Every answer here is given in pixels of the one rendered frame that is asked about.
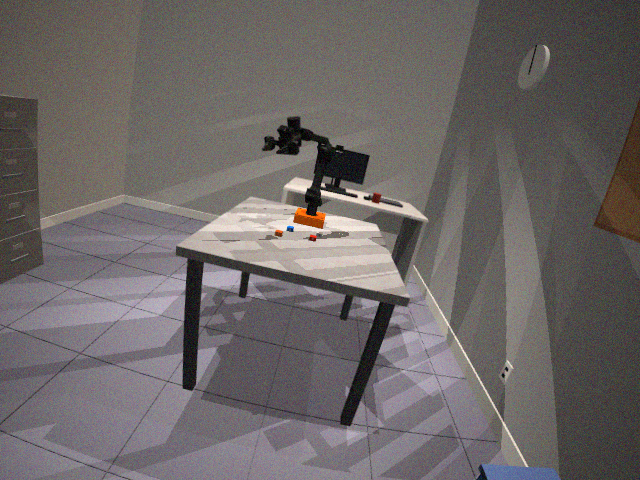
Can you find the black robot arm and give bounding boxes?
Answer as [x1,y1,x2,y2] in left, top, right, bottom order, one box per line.
[277,116,334,216]

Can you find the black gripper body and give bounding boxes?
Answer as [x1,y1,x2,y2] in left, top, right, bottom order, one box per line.
[265,136,299,156]

